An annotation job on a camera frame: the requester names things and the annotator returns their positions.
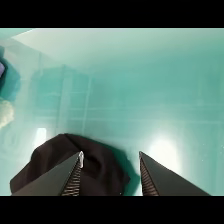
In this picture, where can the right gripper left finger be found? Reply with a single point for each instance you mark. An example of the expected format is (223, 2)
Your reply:
(63, 178)

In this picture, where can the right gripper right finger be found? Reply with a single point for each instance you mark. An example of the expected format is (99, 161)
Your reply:
(163, 181)

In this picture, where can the black garment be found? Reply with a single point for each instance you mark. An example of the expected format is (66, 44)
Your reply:
(100, 166)

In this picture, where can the pale yellow garment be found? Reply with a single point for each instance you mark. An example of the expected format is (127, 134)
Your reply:
(4, 111)

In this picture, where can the blue garment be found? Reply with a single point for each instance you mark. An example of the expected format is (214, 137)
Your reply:
(7, 78)

